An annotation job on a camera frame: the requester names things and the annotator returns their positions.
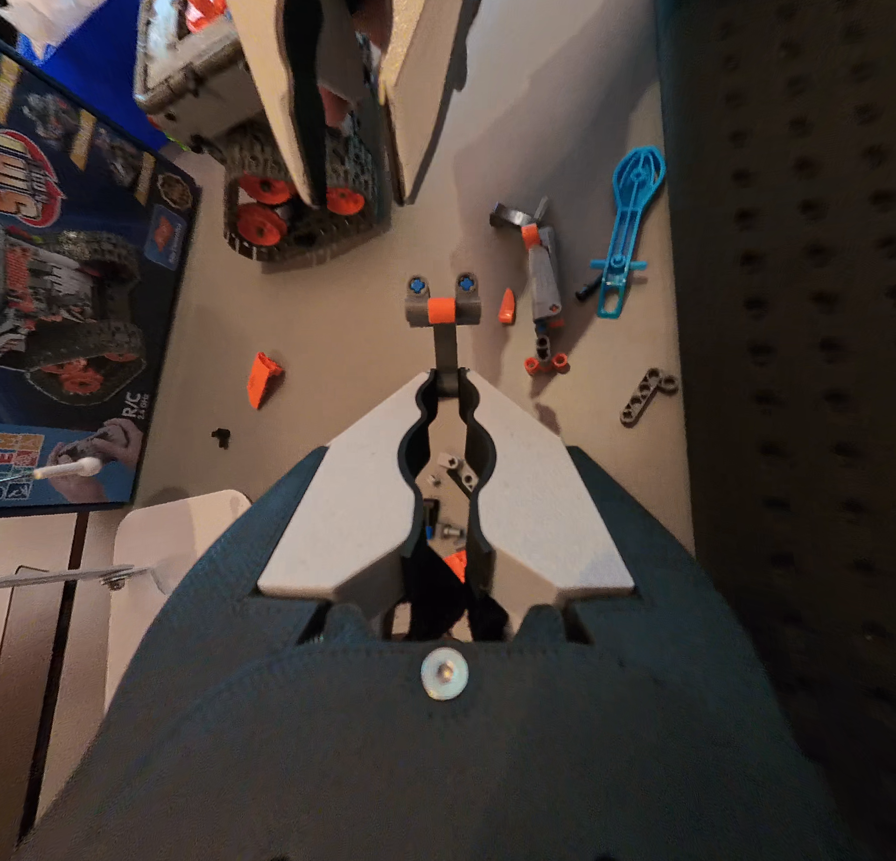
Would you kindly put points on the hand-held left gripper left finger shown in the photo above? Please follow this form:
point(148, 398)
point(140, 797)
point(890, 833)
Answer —
point(343, 518)

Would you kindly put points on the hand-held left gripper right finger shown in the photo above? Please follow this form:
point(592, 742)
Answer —
point(553, 518)

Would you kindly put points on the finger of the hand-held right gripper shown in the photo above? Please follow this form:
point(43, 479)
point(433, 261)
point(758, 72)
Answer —
point(434, 48)
point(259, 34)

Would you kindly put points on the orange white brick cluster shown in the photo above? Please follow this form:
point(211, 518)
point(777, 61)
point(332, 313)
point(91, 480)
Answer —
point(546, 365)

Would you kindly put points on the grey orange brick assembly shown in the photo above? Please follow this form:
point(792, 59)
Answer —
point(444, 308)

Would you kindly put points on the small grey orange arm assembly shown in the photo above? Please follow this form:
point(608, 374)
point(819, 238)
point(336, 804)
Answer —
point(542, 273)

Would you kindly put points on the grey tracked toy robot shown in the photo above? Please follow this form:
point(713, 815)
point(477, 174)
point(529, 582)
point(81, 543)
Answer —
point(196, 69)

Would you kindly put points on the black blue axle pin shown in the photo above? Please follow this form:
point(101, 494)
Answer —
point(430, 514)

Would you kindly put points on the small grey connector brick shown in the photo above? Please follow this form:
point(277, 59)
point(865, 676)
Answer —
point(448, 462)
point(467, 479)

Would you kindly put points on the grey orange brick cluster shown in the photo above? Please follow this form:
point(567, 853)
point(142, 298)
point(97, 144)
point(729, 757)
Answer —
point(456, 565)

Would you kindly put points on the small black connector brick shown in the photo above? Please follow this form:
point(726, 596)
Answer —
point(222, 437)

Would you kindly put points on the grey angled beam brick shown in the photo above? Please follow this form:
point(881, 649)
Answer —
point(644, 399)

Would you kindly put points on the blue plastic bin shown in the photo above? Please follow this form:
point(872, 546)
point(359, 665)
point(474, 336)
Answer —
point(105, 69)

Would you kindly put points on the orange wedge brick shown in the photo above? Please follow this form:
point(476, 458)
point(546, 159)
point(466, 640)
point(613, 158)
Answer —
point(262, 381)
point(507, 308)

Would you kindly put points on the dark grey angled brick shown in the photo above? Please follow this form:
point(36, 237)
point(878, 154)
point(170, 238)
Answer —
point(511, 214)

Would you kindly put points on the black connector pin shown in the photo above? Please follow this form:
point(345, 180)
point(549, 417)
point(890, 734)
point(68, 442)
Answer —
point(589, 287)

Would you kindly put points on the blue plastic brick tool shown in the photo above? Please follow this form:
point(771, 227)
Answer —
point(630, 188)

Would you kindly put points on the dark blue robot kit box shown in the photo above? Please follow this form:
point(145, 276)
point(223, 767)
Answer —
point(84, 280)

